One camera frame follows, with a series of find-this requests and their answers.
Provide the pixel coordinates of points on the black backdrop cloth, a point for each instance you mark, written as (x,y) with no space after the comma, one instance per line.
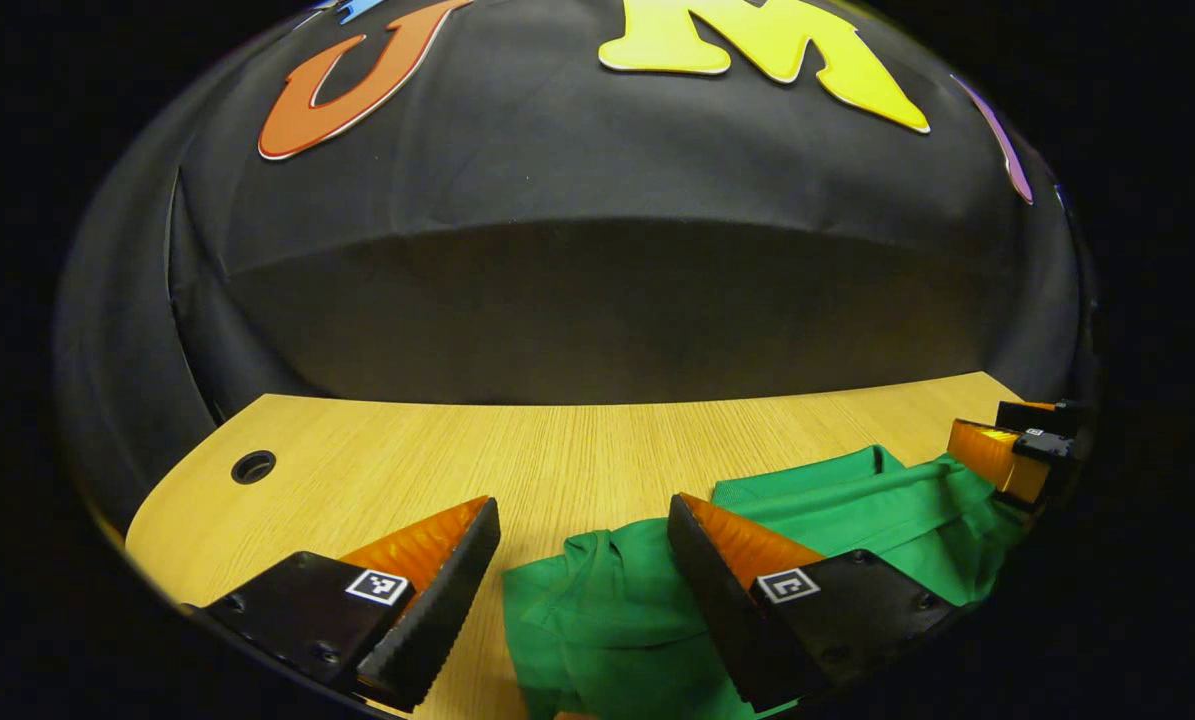
(577,280)

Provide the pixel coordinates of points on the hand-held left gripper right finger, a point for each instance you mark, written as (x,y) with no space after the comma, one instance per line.
(717,610)

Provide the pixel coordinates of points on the green T-shirt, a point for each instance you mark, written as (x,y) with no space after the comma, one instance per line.
(607,620)

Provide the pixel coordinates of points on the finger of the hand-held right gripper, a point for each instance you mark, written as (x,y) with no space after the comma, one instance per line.
(1042,415)
(997,455)

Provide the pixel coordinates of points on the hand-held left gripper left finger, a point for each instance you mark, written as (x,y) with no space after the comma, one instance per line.
(447,610)

